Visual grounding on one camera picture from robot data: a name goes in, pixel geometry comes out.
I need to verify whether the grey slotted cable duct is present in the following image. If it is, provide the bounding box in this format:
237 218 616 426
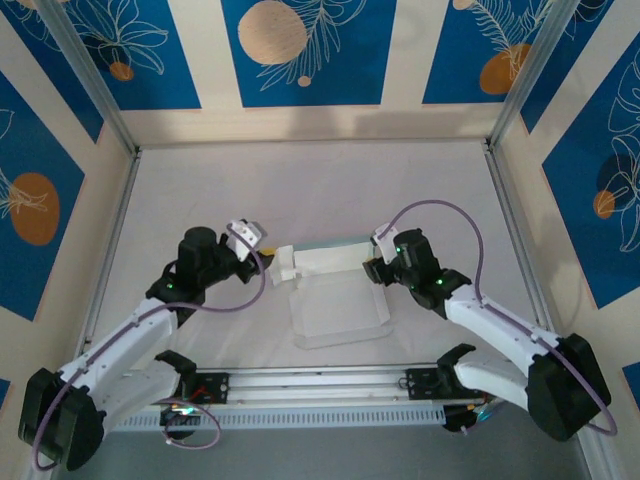
112 405 447 435

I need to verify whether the electronics board with green light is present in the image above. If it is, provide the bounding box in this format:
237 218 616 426
442 399 506 437
158 403 207 442

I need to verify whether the aluminium frame post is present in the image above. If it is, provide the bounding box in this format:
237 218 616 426
35 0 141 157
574 434 624 480
485 0 586 151

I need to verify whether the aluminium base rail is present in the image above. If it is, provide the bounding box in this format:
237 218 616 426
192 363 531 407

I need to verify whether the aluminium table side rail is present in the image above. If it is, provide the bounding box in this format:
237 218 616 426
79 149 144 351
482 139 561 341

